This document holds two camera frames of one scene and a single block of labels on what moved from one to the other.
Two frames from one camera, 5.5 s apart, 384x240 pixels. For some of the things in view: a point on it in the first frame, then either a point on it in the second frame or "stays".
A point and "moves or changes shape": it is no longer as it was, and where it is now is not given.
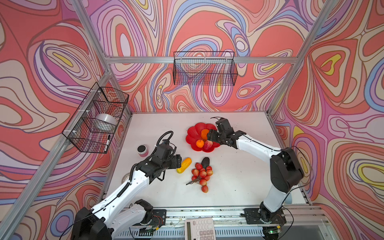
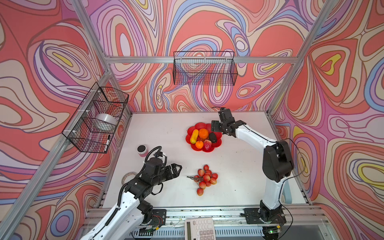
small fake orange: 200,143 stays
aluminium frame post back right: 306,51 stays
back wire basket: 204,68 stays
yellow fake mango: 185,165 -> 194,136
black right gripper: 211,135 -> 214,125
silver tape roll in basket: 104,122 stays
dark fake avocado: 205,162 moves or changes shape
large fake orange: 204,133 stays
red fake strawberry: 207,144 stays
